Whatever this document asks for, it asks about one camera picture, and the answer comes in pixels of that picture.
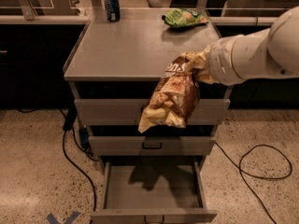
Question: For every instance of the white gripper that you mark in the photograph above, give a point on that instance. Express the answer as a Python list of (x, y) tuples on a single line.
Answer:
[(220, 62)]

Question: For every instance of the brown chip bag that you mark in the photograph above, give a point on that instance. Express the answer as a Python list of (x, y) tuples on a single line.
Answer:
[(175, 96)]

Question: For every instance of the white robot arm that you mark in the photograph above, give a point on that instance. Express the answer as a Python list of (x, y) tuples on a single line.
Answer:
[(272, 53)]

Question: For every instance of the green chip bag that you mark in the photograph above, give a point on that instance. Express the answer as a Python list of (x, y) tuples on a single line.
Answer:
[(183, 17)]

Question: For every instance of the grey drawer cabinet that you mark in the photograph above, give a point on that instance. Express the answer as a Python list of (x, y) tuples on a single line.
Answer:
[(125, 60)]

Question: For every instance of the grey top drawer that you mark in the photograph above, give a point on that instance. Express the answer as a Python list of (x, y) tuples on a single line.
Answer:
[(96, 112)]

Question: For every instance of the grey drawer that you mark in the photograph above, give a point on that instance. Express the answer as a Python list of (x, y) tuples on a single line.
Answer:
[(96, 112), (144, 192), (151, 146)]

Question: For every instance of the grey middle drawer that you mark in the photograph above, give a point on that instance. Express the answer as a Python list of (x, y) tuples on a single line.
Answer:
[(151, 146)]

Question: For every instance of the grey bottom drawer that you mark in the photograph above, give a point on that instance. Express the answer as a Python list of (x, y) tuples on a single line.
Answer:
[(144, 192)]

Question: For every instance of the blue soda can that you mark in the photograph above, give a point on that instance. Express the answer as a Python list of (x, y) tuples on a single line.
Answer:
[(112, 10)]

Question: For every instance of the blue box on floor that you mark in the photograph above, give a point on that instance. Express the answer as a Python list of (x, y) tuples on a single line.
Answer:
[(83, 137)]

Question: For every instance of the black power plug block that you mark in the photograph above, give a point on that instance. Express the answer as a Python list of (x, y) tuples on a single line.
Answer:
[(70, 118)]

